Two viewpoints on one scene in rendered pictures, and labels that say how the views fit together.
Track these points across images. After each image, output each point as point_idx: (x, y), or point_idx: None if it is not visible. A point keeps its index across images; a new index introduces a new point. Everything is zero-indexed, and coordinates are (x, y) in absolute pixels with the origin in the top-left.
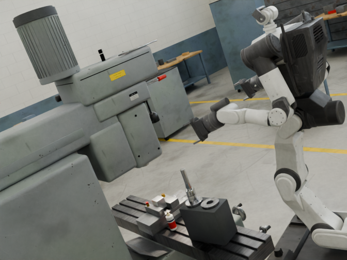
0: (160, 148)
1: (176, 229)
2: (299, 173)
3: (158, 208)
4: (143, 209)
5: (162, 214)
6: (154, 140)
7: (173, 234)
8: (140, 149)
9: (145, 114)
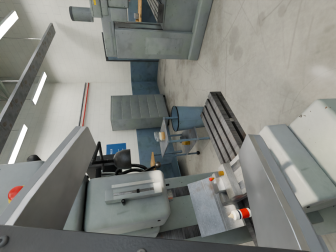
0: (161, 218)
1: (251, 216)
2: None
3: (221, 197)
4: (221, 137)
5: (228, 202)
6: (144, 223)
7: (249, 224)
8: (145, 227)
9: (104, 231)
